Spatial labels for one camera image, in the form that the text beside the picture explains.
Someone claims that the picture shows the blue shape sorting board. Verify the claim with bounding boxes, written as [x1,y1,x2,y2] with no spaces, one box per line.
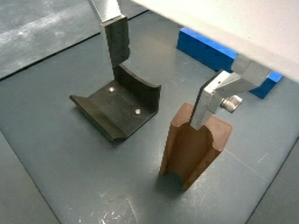
[177,27,283,99]

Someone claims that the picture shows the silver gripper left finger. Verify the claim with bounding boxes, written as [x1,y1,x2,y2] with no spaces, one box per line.
[89,0,130,67]

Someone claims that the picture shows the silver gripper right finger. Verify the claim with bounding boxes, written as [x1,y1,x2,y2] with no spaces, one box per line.
[191,54,271,130]

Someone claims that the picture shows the dark grey arch holder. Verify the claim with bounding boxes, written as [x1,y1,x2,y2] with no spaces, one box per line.
[70,65,162,141]

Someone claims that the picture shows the brown arch block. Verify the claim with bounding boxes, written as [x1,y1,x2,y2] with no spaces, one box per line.
[159,103,233,191]

